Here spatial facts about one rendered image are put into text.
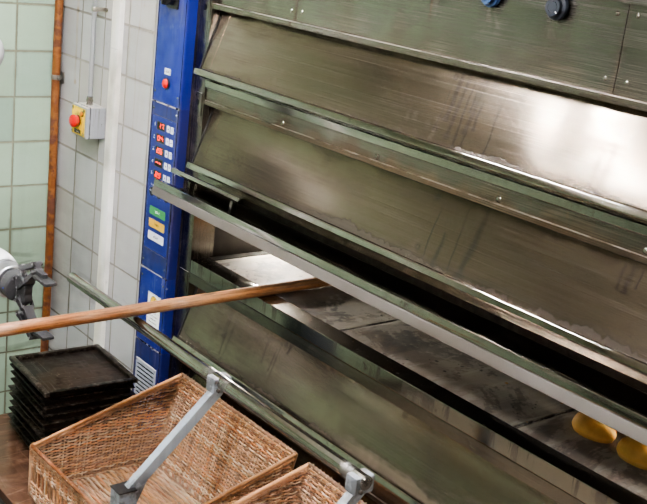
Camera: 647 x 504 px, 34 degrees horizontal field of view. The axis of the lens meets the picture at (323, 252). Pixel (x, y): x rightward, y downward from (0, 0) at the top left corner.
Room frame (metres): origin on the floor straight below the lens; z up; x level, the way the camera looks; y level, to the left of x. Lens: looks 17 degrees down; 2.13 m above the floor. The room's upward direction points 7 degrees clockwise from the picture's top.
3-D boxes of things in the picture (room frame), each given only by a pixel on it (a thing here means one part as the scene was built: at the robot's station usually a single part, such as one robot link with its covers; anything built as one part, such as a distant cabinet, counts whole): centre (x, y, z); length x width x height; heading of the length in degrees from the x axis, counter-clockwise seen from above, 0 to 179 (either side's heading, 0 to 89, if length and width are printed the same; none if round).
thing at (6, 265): (2.54, 0.78, 1.19); 0.09 x 0.06 x 0.09; 131
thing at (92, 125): (3.35, 0.79, 1.46); 0.10 x 0.07 x 0.10; 41
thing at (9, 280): (2.49, 0.74, 1.19); 0.09 x 0.07 x 0.08; 41
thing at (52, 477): (2.50, 0.36, 0.72); 0.56 x 0.49 x 0.28; 42
